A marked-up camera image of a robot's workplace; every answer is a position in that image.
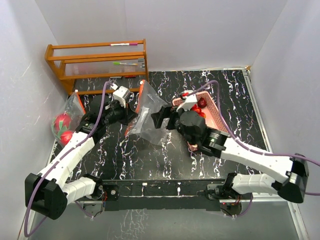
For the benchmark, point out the pink perforated plastic basket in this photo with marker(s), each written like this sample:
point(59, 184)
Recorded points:
point(212, 114)

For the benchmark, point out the clear orange zip bag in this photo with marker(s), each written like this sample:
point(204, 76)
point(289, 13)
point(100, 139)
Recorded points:
point(74, 107)

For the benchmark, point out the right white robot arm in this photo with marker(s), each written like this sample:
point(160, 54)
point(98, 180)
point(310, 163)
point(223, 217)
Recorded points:
point(286, 176)

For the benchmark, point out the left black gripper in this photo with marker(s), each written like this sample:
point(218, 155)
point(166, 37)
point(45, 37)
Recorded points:
point(128, 114)

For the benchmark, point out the pink white marker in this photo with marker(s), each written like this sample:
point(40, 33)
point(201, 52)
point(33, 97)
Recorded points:
point(124, 44)

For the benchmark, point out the red apple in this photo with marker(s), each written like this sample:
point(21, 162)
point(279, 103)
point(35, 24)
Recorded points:
point(66, 137)

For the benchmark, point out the red strawberry bunch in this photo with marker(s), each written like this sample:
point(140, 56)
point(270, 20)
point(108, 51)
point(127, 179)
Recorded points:
point(199, 111)

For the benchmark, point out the wooden shelf rack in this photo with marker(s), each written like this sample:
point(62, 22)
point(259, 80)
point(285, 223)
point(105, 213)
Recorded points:
point(72, 62)

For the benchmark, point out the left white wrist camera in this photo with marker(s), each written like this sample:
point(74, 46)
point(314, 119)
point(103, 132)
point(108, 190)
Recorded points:
point(121, 93)

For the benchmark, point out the green yellow toothbrush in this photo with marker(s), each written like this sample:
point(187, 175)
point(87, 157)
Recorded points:
point(125, 63)

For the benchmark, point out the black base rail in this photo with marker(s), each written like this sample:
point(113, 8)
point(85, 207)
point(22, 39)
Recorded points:
point(174, 194)

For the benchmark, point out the dark purple fig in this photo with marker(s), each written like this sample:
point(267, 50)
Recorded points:
point(202, 103)

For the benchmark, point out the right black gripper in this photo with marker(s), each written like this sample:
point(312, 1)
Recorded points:
point(165, 112)

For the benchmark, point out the red green dragon fruit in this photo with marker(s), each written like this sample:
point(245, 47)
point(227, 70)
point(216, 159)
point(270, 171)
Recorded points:
point(60, 124)

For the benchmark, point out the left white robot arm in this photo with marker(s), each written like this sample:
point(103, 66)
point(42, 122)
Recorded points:
point(47, 192)

